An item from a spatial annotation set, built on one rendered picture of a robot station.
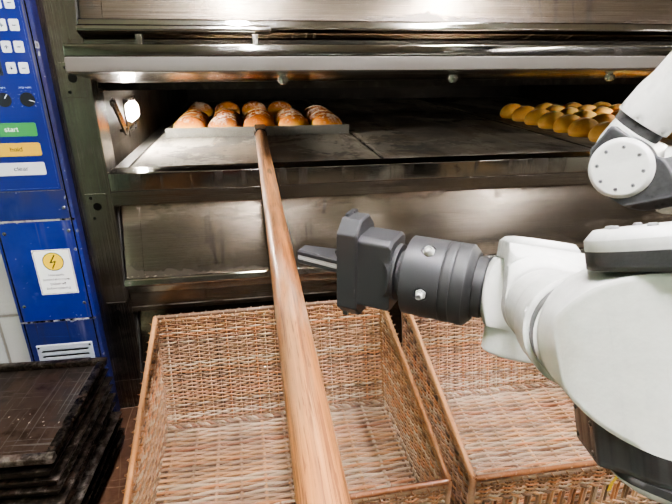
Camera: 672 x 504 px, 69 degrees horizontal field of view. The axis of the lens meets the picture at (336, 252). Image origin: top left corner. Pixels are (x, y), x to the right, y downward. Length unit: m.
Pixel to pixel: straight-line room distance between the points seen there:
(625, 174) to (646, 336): 0.48
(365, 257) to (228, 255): 0.65
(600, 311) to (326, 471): 0.17
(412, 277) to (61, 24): 0.85
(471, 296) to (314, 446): 0.26
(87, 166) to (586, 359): 1.03
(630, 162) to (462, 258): 0.30
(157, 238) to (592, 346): 1.01
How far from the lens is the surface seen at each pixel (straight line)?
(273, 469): 1.16
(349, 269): 0.55
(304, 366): 0.37
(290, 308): 0.45
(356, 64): 0.95
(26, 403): 1.13
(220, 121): 1.56
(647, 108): 0.76
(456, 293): 0.50
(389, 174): 1.15
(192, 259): 1.17
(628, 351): 0.27
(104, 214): 1.17
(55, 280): 1.23
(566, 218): 1.40
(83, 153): 1.15
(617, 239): 0.27
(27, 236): 1.21
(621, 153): 0.74
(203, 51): 0.94
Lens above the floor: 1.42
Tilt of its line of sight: 22 degrees down
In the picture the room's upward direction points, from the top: straight up
